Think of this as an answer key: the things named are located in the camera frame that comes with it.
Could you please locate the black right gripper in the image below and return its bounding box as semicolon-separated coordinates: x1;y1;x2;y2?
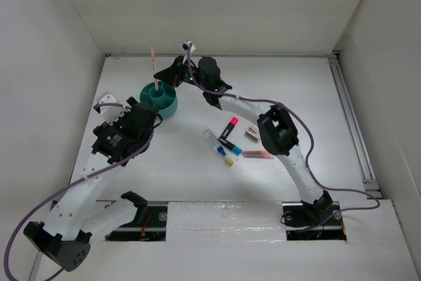
154;56;209;90

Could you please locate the thin pink pen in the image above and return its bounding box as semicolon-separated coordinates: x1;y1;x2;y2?
151;46;159;91

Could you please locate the pink highlighter clear cap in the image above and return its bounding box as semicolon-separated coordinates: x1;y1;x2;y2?
241;151;274;159

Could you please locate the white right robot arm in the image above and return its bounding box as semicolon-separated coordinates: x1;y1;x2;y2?
154;55;333;227

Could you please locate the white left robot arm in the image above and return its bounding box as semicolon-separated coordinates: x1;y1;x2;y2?
24;97;162;272

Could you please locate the teal round desk organizer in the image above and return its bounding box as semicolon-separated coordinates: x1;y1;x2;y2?
139;82;178;120

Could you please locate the clear glue bottle blue cap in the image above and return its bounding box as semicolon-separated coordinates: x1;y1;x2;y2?
202;129;226;157

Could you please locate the black marker pink cap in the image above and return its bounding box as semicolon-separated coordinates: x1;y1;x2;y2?
219;117;238;140

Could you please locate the black marker blue cap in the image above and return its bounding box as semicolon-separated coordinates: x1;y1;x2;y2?
218;138;242;156

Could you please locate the small yellow eraser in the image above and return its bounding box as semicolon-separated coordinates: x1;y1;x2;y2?
224;158;234;166

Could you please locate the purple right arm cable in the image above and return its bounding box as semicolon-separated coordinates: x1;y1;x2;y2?
184;47;380;233

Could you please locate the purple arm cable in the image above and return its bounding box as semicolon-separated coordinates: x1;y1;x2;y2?
0;102;155;281
184;47;380;233

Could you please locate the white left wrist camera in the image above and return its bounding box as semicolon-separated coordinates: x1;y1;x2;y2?
93;91;128;126

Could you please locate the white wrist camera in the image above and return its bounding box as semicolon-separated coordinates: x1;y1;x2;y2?
93;91;128;126
180;41;196;55

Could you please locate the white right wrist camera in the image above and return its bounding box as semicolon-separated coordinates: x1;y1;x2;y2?
180;41;196;55

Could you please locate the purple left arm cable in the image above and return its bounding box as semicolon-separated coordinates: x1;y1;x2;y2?
0;102;155;281

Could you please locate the aluminium side rail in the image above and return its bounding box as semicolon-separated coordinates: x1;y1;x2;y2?
326;51;383;199

